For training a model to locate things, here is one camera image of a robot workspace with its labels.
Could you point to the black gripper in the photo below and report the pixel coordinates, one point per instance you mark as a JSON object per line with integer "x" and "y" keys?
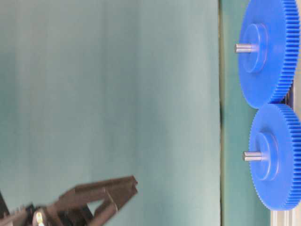
{"x": 71, "y": 208}

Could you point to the small blue gear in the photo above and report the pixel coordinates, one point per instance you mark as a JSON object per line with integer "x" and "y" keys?
{"x": 276, "y": 134}

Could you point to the silver steel shaft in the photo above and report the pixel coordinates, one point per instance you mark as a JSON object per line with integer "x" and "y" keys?
{"x": 252, "y": 156}
{"x": 243, "y": 48}

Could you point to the large blue gear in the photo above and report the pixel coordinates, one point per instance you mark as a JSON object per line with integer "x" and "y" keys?
{"x": 273, "y": 28}

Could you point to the aluminium extrusion rail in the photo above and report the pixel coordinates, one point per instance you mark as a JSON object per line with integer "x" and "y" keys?
{"x": 290, "y": 217}

